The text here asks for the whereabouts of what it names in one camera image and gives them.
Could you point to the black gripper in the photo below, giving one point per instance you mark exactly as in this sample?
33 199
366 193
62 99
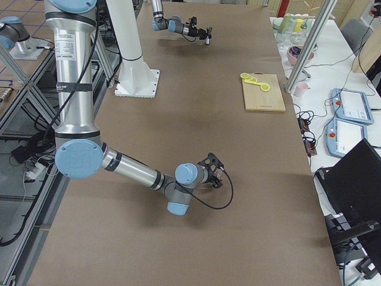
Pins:
211 180
197 31

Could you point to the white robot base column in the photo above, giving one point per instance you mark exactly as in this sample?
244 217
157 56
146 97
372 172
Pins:
135 78

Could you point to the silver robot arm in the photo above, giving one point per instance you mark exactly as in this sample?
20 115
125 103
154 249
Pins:
188 30
80 152

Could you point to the green plastic cup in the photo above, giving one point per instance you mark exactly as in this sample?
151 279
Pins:
280 24

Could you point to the pink plastic cup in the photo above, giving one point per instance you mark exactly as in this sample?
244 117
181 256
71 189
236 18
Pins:
300 89

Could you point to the yellow plastic spoon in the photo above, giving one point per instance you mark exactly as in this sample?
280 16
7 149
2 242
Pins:
254 83

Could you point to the wooden cutting board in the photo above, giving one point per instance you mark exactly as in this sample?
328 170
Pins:
257 100

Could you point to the pink bowl with cloths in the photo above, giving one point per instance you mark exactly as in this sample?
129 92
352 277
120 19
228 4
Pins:
293 54

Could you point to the yellow capped bottle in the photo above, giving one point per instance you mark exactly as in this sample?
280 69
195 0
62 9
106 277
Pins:
298 25

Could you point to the near blue teach pendant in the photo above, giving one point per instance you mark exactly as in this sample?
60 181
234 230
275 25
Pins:
343 135

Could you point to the blue teach pendant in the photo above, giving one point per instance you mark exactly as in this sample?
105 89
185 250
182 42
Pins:
343 135
352 105

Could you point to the black monitor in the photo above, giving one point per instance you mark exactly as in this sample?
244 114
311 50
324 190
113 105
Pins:
352 187

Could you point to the grey office chair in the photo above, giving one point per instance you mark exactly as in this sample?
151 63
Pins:
356 33

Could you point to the far blue teach pendant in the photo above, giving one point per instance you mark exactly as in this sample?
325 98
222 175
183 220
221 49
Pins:
352 105

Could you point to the aluminium frame post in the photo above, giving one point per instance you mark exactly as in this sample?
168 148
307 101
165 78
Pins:
309 44

